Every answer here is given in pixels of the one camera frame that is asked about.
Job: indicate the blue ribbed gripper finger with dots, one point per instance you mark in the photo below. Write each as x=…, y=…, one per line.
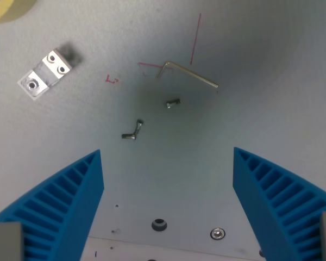
x=271, y=195
x=68, y=201

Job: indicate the silver table mounting screw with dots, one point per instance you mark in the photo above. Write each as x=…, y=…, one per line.
x=217, y=233

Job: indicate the small dark socket screw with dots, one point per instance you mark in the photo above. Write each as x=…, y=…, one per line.
x=173, y=103
x=138, y=127
x=129, y=136

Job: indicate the silver hex key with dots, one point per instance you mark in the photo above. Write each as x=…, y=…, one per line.
x=190, y=73

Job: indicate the yellow masking tape roll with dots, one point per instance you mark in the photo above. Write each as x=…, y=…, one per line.
x=5, y=9

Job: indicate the aluminium bracket block with holes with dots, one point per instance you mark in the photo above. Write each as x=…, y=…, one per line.
x=44, y=74

